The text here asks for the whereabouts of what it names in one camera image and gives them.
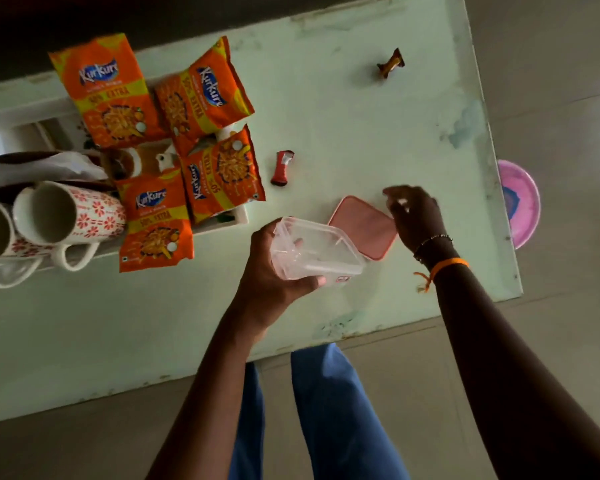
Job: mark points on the blue trousers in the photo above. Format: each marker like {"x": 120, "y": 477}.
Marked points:
{"x": 340, "y": 419}

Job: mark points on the white serving tray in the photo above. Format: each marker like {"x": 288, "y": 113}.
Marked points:
{"x": 60, "y": 132}

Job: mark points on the pink square container lid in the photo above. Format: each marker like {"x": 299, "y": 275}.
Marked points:
{"x": 362, "y": 227}

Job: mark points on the person's left thumb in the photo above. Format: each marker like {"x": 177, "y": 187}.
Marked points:
{"x": 310, "y": 283}

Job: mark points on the orange snack packet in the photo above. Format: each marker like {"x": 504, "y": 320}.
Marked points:
{"x": 200, "y": 94}
{"x": 107, "y": 89}
{"x": 225, "y": 174}
{"x": 155, "y": 224}

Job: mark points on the white crumpled cloth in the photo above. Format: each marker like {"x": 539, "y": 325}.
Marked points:
{"x": 45, "y": 167}

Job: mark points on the person's left forearm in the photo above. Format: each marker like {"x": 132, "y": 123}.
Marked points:
{"x": 205, "y": 404}

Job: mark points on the orange thread wristband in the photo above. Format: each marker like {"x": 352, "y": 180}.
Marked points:
{"x": 447, "y": 263}

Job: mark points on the clear plastic container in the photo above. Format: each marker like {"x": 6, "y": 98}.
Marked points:
{"x": 315, "y": 252}

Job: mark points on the person's right fingers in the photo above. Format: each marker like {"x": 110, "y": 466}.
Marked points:
{"x": 397, "y": 197}

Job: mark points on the person's right hand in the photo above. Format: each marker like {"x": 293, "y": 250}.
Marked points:
{"x": 420, "y": 217}

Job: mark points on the brown wrapped candy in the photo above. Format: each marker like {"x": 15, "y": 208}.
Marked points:
{"x": 391, "y": 63}

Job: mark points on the person's right forearm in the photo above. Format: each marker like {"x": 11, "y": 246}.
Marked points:
{"x": 505, "y": 374}

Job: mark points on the person's left hand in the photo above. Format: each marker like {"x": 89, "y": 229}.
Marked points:
{"x": 262, "y": 289}

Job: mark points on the red wrapped candy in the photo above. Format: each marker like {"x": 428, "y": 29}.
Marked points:
{"x": 281, "y": 167}

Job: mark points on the pink round plastic plate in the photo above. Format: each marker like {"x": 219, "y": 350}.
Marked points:
{"x": 522, "y": 204}

